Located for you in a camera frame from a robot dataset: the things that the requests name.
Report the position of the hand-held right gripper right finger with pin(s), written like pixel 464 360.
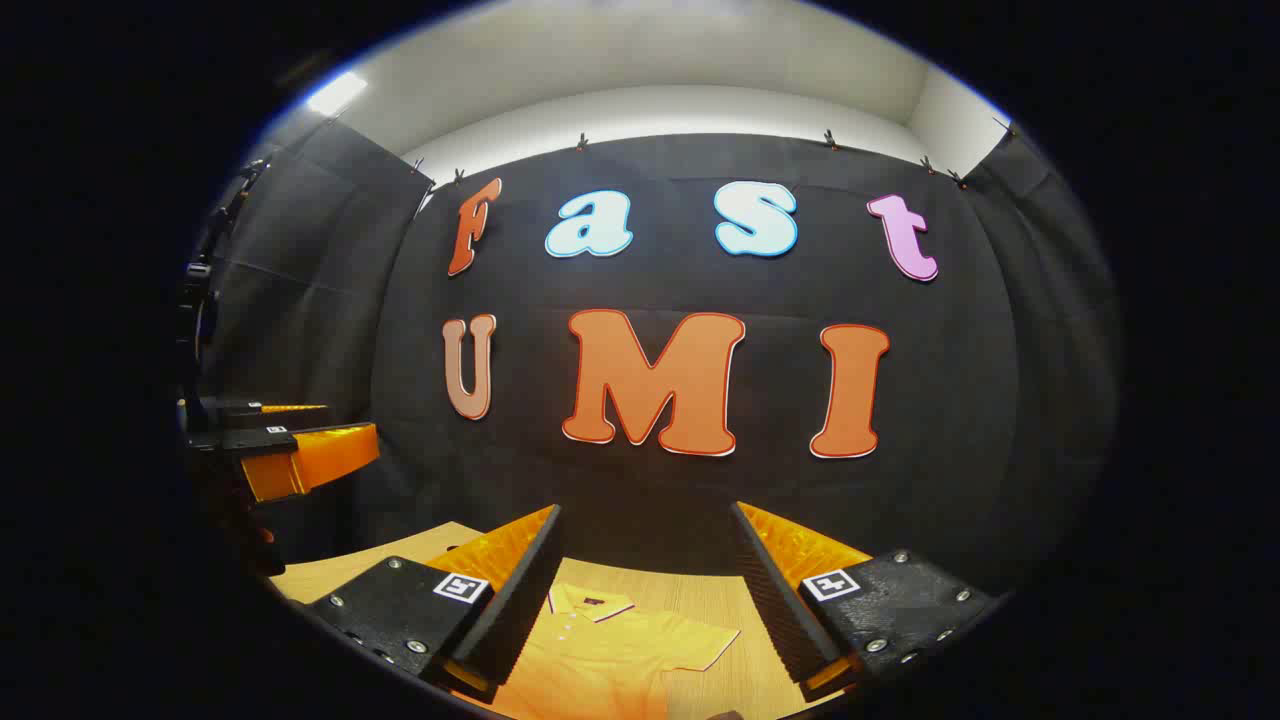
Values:
pixel 780 610

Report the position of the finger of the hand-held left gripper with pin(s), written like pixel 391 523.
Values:
pixel 320 458
pixel 285 416

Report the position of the white ceiling light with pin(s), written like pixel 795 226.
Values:
pixel 335 93

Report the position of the row of black cloth clips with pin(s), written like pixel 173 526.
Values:
pixel 581 143

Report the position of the black backdrop cloth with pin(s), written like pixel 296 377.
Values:
pixel 700 285

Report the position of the orange polo T-shirt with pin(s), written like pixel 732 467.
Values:
pixel 600 660

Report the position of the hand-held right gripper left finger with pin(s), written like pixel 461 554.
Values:
pixel 510 610

